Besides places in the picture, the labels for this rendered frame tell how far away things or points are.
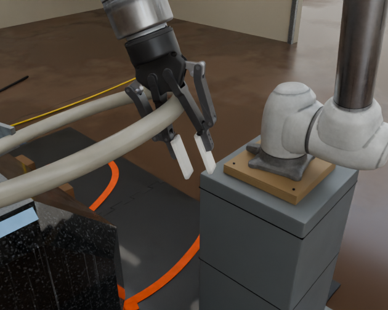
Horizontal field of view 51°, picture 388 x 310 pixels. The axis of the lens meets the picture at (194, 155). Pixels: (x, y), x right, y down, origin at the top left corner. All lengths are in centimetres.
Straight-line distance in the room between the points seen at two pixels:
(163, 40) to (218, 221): 95
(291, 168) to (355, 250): 114
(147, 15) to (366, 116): 74
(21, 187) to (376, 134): 93
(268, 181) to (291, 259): 25
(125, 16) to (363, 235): 212
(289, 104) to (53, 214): 76
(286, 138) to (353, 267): 118
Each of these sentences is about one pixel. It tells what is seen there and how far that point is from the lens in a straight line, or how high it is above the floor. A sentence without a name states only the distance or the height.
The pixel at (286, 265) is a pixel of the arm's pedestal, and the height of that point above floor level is 61.
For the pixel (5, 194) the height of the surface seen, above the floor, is 128.
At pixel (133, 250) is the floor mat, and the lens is 226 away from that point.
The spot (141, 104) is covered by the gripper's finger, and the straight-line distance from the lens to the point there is 65.
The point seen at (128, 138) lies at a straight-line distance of 54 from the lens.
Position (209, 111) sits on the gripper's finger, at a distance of 62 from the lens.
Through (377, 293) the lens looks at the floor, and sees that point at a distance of 224.
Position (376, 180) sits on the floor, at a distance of 302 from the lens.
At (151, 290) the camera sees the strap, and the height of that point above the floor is 2.
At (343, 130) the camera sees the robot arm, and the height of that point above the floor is 106.
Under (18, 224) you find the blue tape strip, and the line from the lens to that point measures 122.
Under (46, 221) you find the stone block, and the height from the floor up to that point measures 81.
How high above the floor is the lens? 158
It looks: 31 degrees down
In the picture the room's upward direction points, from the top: straight up
